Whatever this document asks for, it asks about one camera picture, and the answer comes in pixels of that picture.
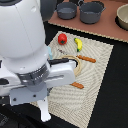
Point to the yellow toy banana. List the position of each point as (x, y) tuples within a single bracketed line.
[(79, 44)]

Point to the knife with wooden handle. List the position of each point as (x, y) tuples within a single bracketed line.
[(78, 56)]

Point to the fork with wooden handle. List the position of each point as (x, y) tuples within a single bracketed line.
[(78, 85)]

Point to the beige bowl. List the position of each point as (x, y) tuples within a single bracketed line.
[(122, 14)]

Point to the grey saucepan with handle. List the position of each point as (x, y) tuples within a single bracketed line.
[(66, 10)]

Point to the red toy tomato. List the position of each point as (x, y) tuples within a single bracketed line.
[(62, 39)]

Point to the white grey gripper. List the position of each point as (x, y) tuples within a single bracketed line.
[(32, 86)]

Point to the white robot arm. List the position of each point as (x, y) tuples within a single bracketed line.
[(24, 54)]

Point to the round beige plate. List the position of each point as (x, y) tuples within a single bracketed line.
[(78, 68)]

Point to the grey pot with lid handles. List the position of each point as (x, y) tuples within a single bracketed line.
[(90, 12)]

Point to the woven beige placemat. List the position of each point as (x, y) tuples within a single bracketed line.
[(70, 103)]

